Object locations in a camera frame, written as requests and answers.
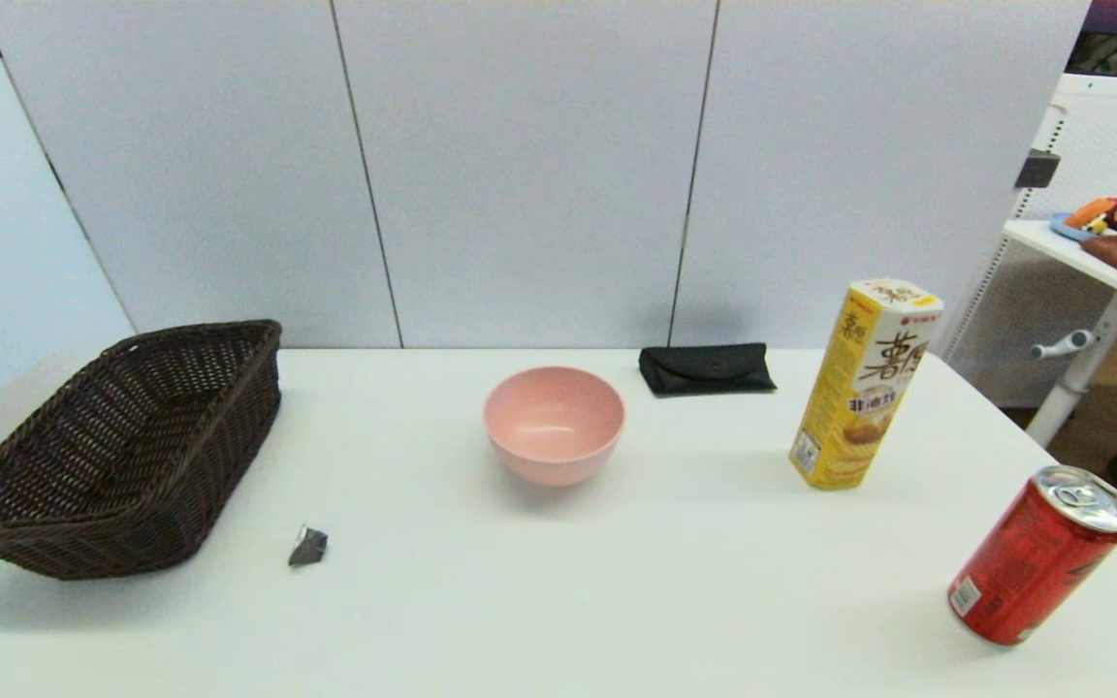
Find red soda can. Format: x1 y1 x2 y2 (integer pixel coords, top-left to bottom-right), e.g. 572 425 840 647
947 465 1117 647

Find small black box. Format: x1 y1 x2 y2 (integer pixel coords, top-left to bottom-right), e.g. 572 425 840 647
1014 150 1062 190

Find white pegboard panel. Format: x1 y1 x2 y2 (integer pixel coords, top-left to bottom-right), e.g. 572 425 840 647
941 74 1117 408

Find white desk crank handle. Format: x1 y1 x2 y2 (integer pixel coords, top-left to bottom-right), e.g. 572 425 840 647
1032 330 1098 361

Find dark brown wicker basket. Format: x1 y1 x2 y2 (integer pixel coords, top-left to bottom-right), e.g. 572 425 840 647
0 320 283 581

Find pink bowl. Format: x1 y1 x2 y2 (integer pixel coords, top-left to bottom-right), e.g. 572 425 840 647
483 366 627 487

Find white height-adjustable desk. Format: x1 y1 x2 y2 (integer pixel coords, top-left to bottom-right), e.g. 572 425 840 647
1003 218 1117 449

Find small grey wrapper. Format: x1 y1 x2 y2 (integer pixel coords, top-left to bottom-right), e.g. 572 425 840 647
288 525 329 568

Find yellow snack box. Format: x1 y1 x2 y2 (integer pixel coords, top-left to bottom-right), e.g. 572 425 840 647
789 278 945 492

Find black pouch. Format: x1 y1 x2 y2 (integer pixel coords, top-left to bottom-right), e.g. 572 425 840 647
639 342 778 397

